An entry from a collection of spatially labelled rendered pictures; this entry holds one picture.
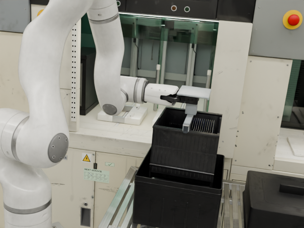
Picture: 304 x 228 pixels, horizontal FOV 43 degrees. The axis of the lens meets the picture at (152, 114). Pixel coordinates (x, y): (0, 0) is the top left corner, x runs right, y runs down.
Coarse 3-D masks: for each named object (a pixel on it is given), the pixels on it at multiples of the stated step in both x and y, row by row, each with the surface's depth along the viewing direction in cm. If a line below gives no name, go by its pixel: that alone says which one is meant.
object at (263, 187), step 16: (256, 176) 144; (272, 176) 144; (288, 176) 145; (256, 192) 132; (272, 192) 133; (288, 192) 133; (256, 208) 122; (272, 208) 123; (288, 208) 123; (256, 224) 123; (272, 224) 122; (288, 224) 121
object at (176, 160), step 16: (192, 96) 118; (208, 96) 118; (176, 112) 138; (192, 112) 124; (208, 112) 137; (160, 128) 117; (176, 128) 117; (208, 128) 137; (160, 144) 120; (176, 144) 119; (192, 144) 118; (208, 144) 117; (160, 160) 122; (176, 160) 120; (192, 160) 119; (208, 160) 118; (160, 176) 127; (176, 176) 125; (192, 176) 121; (208, 176) 120
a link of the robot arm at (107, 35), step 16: (96, 32) 112; (112, 32) 112; (96, 48) 117; (112, 48) 115; (96, 64) 117; (112, 64) 115; (96, 80) 117; (112, 80) 115; (112, 96) 117; (112, 112) 121
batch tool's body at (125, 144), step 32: (32, 0) 156; (128, 0) 149; (160, 0) 147; (224, 0) 143; (128, 32) 203; (160, 32) 200; (192, 32) 197; (224, 32) 141; (64, 64) 162; (160, 64) 205; (224, 64) 145; (64, 96) 166; (96, 96) 209; (224, 96) 148; (96, 128) 177; (128, 128) 180; (224, 128) 152; (64, 160) 175; (96, 160) 172; (128, 160) 169; (224, 160) 161; (64, 192) 180; (96, 192) 177; (64, 224) 185; (96, 224) 182
